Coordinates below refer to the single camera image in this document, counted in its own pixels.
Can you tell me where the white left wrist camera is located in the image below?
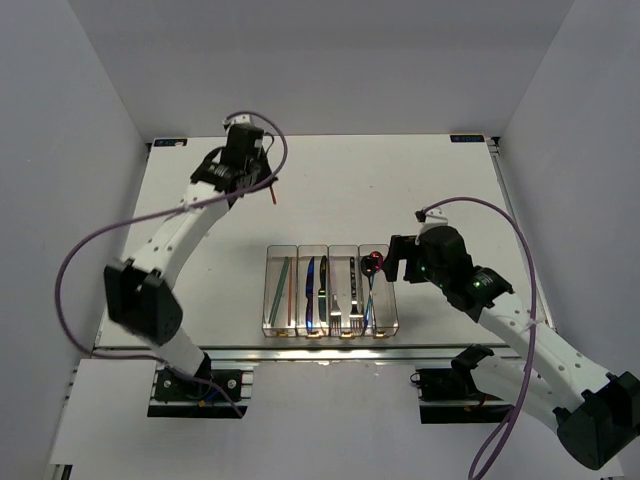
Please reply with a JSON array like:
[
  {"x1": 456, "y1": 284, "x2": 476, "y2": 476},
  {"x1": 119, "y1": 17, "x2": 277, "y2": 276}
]
[{"x1": 223, "y1": 114, "x2": 253, "y2": 130}]

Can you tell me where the blue label sticker right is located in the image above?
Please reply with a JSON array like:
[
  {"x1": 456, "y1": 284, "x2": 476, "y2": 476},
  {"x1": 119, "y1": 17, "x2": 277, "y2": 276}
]
[{"x1": 449, "y1": 134, "x2": 485, "y2": 143}]

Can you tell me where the black spoon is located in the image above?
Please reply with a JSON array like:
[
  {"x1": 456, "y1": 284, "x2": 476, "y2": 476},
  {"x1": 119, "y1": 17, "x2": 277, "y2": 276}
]
[{"x1": 361, "y1": 251, "x2": 381, "y2": 312}]

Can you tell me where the blue label sticker left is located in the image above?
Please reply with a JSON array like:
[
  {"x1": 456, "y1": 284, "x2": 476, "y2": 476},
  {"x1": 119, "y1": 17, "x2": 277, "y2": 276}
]
[{"x1": 152, "y1": 138, "x2": 188, "y2": 148}]

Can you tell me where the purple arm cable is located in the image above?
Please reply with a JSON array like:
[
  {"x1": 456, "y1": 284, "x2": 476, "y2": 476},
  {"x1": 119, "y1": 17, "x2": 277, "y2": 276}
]
[
  {"x1": 53, "y1": 110, "x2": 289, "y2": 419},
  {"x1": 422, "y1": 197, "x2": 539, "y2": 480}
]

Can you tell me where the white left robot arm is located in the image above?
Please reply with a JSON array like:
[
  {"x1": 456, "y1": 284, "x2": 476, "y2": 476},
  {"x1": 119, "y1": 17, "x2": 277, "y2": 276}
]
[{"x1": 104, "y1": 114, "x2": 271, "y2": 399}]

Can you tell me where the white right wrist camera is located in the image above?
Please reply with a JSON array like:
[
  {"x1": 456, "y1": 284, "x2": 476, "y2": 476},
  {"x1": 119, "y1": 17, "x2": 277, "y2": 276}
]
[{"x1": 415, "y1": 207, "x2": 448, "y2": 235}]

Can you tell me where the black table knife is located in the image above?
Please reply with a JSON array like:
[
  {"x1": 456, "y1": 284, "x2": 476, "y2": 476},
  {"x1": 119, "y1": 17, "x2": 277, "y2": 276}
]
[{"x1": 317, "y1": 255, "x2": 328, "y2": 323}]

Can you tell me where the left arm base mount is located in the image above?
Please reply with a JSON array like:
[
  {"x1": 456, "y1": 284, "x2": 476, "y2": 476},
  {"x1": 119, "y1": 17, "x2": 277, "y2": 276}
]
[{"x1": 147, "y1": 368, "x2": 253, "y2": 419}]

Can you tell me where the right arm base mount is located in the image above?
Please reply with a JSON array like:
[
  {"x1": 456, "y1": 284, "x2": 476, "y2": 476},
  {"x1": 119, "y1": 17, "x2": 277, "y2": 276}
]
[{"x1": 410, "y1": 344, "x2": 511, "y2": 425}]

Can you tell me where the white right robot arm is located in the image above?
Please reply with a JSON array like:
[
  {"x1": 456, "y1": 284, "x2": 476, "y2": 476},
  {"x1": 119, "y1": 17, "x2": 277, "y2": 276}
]
[{"x1": 382, "y1": 225, "x2": 639, "y2": 470}]

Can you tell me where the dark blue table knife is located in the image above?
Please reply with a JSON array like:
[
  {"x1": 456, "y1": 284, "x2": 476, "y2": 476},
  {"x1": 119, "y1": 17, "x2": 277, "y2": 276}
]
[{"x1": 305, "y1": 256, "x2": 315, "y2": 334}]

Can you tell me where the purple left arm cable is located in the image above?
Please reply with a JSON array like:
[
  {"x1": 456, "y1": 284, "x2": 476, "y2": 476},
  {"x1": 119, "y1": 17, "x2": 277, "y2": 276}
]
[{"x1": 53, "y1": 110, "x2": 289, "y2": 419}]

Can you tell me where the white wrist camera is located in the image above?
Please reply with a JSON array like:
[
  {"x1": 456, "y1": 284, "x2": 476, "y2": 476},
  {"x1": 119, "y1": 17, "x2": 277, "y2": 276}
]
[
  {"x1": 223, "y1": 114, "x2": 253, "y2": 130},
  {"x1": 415, "y1": 207, "x2": 448, "y2": 235}
]

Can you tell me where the blue label sticker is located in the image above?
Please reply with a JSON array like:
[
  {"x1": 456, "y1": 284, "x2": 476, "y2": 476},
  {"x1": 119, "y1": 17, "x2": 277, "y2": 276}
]
[
  {"x1": 449, "y1": 134, "x2": 485, "y2": 143},
  {"x1": 152, "y1": 138, "x2": 188, "y2": 148}
]

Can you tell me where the aluminium table edge rail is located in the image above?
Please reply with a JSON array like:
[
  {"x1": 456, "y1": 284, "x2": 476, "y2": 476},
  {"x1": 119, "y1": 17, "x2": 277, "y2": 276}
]
[{"x1": 92, "y1": 344, "x2": 521, "y2": 365}]

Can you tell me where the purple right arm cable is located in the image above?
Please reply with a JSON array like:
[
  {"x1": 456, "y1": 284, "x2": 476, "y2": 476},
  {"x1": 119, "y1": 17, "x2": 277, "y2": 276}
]
[{"x1": 422, "y1": 197, "x2": 539, "y2": 480}]

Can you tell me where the dark patterned handle fork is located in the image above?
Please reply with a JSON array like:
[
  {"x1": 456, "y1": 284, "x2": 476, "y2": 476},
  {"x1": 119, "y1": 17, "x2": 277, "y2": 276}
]
[{"x1": 349, "y1": 257, "x2": 363, "y2": 336}]

